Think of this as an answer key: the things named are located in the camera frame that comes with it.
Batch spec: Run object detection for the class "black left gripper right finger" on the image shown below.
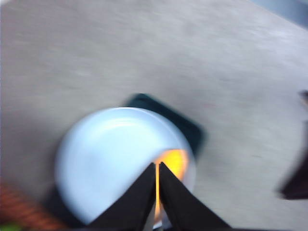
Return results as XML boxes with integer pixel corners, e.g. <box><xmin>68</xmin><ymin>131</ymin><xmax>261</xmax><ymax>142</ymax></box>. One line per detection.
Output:
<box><xmin>159</xmin><ymin>161</ymin><xmax>232</xmax><ymax>231</ymax></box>

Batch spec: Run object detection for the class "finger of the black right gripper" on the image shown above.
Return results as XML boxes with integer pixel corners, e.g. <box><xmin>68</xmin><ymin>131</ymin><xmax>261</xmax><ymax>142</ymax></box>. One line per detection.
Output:
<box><xmin>276</xmin><ymin>146</ymin><xmax>308</xmax><ymax>201</ymax></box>

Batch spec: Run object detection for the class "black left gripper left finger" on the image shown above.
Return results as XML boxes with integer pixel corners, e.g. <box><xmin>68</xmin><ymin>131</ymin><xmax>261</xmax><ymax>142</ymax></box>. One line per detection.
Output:
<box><xmin>88</xmin><ymin>162</ymin><xmax>157</xmax><ymax>231</ymax></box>

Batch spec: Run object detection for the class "yellow corn cob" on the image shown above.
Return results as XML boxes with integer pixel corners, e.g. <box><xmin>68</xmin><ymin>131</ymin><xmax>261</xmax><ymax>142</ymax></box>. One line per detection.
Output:
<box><xmin>153</xmin><ymin>148</ymin><xmax>190</xmax><ymax>225</ymax></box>

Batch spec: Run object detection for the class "blue round plate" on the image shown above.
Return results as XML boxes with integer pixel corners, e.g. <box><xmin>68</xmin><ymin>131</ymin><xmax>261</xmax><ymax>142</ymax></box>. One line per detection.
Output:
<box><xmin>54</xmin><ymin>106</ymin><xmax>197</xmax><ymax>227</ymax></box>

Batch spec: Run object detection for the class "brown wicker basket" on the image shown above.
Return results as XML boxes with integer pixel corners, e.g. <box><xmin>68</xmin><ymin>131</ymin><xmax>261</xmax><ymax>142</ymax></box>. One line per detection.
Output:
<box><xmin>0</xmin><ymin>184</ymin><xmax>64</xmax><ymax>231</ymax></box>

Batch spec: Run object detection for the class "black rectangular tray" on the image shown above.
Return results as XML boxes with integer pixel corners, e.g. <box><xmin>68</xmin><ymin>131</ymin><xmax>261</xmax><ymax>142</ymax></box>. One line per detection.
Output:
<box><xmin>48</xmin><ymin>92</ymin><xmax>208</xmax><ymax>228</ymax></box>

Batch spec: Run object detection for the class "bright green vegetable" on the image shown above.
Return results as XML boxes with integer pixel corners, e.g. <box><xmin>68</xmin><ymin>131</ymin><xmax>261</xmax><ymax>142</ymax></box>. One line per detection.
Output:
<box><xmin>0</xmin><ymin>222</ymin><xmax>24</xmax><ymax>231</ymax></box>

